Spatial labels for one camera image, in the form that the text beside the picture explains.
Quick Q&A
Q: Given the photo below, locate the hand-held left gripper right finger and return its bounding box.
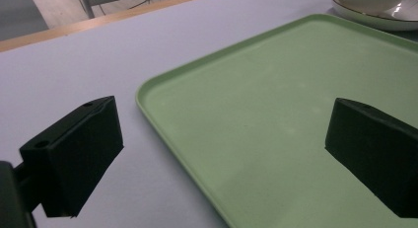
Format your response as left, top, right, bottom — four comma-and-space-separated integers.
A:
324, 97, 418, 219

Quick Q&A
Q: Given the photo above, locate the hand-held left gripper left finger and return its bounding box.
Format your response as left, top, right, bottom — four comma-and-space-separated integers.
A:
13, 95, 125, 219

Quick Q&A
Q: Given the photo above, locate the green plastic tray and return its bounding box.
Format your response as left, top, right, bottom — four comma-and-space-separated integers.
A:
135, 13, 418, 228

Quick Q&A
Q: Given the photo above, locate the white plate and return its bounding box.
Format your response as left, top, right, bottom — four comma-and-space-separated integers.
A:
330, 0, 418, 33

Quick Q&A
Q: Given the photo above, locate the white ribbed bowl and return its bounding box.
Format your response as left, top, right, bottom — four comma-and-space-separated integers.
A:
334, 0, 412, 15

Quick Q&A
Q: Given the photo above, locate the grey metal stand leg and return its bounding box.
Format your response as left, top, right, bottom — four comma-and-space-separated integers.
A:
76, 0, 159, 20

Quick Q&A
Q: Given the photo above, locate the black cable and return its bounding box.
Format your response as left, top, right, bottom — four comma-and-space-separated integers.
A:
128, 0, 173, 10

